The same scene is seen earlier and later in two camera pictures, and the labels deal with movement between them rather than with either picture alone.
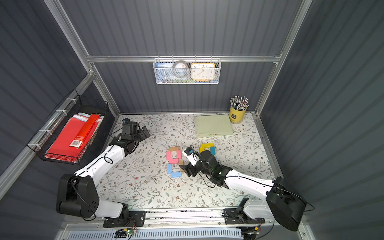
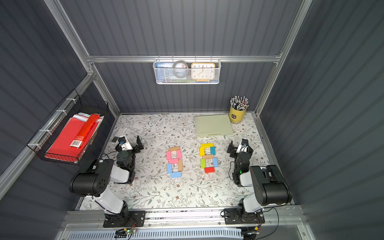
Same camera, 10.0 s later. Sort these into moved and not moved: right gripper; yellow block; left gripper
Moved: right gripper; left gripper
Not moved: yellow block
